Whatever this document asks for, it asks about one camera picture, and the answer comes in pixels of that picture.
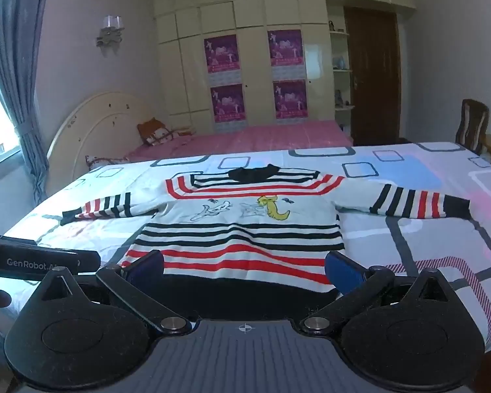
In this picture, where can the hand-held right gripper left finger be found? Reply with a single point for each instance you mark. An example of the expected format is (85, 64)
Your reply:
(147, 268)

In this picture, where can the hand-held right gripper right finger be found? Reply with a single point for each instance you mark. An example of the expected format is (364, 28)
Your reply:
(343, 274)

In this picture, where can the striped knit sweater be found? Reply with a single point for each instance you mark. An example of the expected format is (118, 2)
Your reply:
(229, 237)

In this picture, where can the printed bed sheet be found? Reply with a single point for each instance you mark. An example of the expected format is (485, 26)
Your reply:
(413, 229)

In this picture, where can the orange patterned pillow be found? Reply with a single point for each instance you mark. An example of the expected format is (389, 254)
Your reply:
(157, 133)

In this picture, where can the cream round headboard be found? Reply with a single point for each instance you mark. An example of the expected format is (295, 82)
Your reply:
(94, 131)

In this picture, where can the pink bed sheet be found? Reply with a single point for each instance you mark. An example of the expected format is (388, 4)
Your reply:
(270, 139)

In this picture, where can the blue curtain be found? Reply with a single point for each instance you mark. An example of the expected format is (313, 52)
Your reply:
(20, 69)

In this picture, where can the wooden chair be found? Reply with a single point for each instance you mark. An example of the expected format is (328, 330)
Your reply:
(470, 127)

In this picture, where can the brown wooden door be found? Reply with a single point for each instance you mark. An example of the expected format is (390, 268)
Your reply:
(372, 82)

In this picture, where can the cream corner shelf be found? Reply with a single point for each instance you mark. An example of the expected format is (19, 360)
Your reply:
(340, 71)

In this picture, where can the small blue bottle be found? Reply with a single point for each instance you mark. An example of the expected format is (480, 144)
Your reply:
(341, 63)

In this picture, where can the cream wardrobe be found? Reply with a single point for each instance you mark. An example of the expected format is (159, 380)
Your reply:
(253, 16)

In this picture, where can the purple wall poster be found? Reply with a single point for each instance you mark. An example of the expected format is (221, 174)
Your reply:
(228, 103)
(221, 54)
(290, 99)
(285, 48)

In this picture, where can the wall lamp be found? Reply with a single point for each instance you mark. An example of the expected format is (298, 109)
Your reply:
(110, 32)

